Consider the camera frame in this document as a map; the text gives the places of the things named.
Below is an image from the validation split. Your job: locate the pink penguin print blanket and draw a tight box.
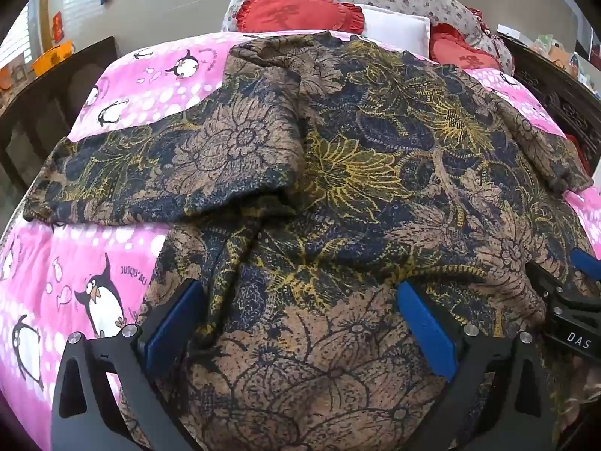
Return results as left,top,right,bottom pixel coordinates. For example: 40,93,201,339
0,30,601,433

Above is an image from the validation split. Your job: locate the white pillow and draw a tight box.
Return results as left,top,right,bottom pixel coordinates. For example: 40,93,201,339
359,4,432,54

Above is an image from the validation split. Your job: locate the brown navy floral shirt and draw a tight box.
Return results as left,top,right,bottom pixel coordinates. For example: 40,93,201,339
23,30,595,451

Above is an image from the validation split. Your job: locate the dark wooden table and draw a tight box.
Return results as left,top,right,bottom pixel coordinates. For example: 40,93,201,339
0,36,118,179

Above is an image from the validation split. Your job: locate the pile of small packages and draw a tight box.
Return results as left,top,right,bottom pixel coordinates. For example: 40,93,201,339
530,33,593,86

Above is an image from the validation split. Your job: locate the white window blind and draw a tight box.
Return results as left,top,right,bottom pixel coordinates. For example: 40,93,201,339
61,0,124,44

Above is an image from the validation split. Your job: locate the orange plastic basin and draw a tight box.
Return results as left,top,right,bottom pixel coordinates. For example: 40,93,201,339
30,40,76,76

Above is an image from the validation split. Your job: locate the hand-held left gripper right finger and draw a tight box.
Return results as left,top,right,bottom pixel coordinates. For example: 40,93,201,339
397,282,564,451

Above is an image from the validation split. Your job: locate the red heart pillow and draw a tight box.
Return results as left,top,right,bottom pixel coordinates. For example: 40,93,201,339
236,0,366,35
428,23,502,71

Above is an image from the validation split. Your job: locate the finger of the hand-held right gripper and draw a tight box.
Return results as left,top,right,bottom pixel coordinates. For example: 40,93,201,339
569,247,601,287
525,261,571,313

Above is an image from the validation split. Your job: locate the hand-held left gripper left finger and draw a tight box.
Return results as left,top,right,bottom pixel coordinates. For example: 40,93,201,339
51,278,207,451

